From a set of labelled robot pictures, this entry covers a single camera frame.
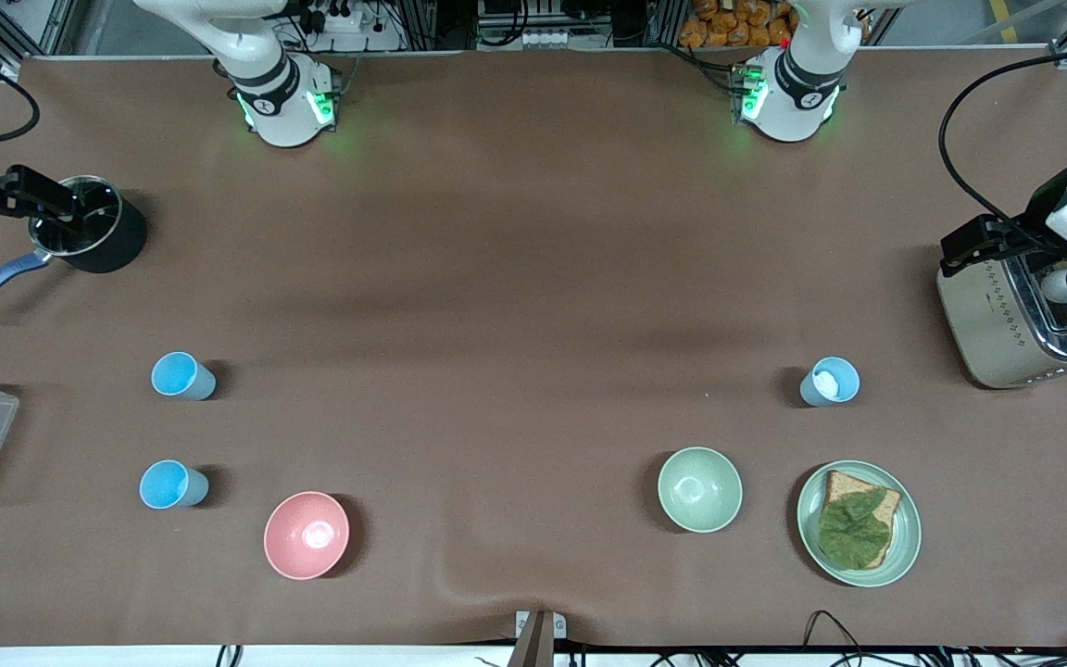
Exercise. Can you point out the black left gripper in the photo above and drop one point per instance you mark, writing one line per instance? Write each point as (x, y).
(1039, 214)

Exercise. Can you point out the light blue plastic cup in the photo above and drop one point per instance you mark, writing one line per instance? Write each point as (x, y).
(844, 389)
(172, 484)
(183, 375)

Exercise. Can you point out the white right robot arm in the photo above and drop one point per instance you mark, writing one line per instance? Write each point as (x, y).
(279, 102)

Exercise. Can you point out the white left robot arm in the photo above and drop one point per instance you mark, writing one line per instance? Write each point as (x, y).
(793, 93)

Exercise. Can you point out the beige and chrome toaster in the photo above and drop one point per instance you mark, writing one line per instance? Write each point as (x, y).
(978, 324)

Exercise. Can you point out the white crumpled wad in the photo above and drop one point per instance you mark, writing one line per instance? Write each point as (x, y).
(827, 380)

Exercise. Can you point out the brown bread slice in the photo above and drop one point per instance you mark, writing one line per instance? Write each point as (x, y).
(844, 484)

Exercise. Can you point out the pale green plate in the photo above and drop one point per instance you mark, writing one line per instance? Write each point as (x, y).
(907, 542)

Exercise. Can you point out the green lettuce leaf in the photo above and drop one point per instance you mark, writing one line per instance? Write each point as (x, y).
(853, 533)

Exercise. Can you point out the bag of orange buns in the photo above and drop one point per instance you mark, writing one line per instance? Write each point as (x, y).
(728, 23)

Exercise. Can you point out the white power strip with plugs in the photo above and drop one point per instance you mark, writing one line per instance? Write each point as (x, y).
(348, 23)

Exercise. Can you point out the pale green bowl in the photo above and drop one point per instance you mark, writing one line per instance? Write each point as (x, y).
(700, 489)

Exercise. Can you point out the pink bowl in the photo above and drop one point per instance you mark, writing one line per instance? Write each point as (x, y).
(307, 535)

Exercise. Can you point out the small white power strip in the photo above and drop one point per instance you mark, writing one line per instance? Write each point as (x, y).
(552, 39)

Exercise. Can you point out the metal table clamp bracket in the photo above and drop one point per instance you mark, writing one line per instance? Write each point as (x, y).
(538, 639)

